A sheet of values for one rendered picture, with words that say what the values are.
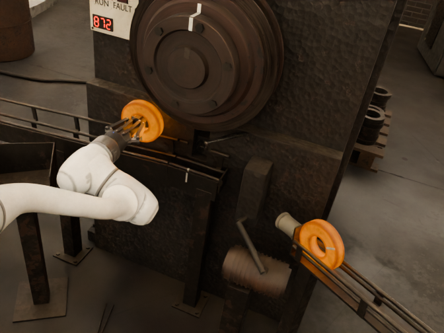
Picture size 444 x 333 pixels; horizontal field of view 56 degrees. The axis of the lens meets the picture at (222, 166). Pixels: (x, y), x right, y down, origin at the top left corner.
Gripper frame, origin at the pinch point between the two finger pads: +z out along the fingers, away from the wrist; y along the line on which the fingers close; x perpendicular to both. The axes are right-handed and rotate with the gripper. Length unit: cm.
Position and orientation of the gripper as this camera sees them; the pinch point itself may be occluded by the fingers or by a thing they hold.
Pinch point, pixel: (142, 117)
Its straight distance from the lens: 149.2
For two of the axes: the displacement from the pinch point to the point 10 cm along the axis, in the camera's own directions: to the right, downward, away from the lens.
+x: 1.1, -7.9, -6.0
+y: 9.3, 3.0, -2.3
